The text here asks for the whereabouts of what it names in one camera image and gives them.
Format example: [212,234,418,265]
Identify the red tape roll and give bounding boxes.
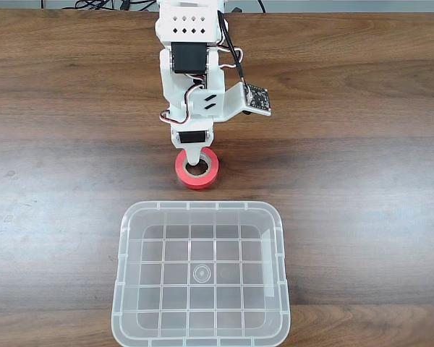
[174,147,220,191]

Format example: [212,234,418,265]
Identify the clear plastic box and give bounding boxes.
[111,200,291,347]

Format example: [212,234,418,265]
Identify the white servo cable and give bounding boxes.
[159,81,204,127]

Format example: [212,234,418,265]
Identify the wrist camera on white bracket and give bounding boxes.
[222,81,274,122]

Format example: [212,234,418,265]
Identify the black camera cable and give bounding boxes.
[216,12,251,99]

